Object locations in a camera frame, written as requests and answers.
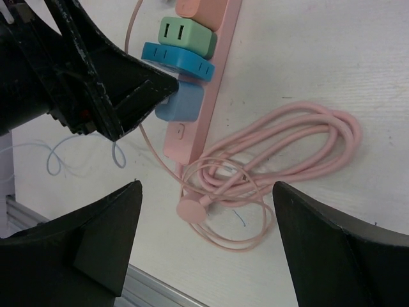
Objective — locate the light blue usb charger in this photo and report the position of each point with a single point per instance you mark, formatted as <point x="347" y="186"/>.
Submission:
<point x="182" y="106"/>

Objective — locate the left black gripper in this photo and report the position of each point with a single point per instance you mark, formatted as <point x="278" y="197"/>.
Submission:
<point x="78" y="76"/>

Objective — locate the aluminium mounting rail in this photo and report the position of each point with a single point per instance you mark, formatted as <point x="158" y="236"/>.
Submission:
<point x="140" y="289"/>

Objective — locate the blue plug adapter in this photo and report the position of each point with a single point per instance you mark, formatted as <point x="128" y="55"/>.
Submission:
<point x="178" y="60"/>

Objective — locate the salmon pink plug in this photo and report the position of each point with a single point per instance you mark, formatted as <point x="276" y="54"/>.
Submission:
<point x="187" y="8"/>

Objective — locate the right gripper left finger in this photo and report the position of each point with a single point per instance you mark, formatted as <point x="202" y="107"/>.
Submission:
<point x="78" y="259"/>

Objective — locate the green usb charger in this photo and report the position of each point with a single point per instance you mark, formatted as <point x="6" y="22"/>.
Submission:
<point x="187" y="34"/>

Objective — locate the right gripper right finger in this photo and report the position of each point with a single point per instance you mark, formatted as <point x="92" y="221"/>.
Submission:
<point x="338" y="260"/>

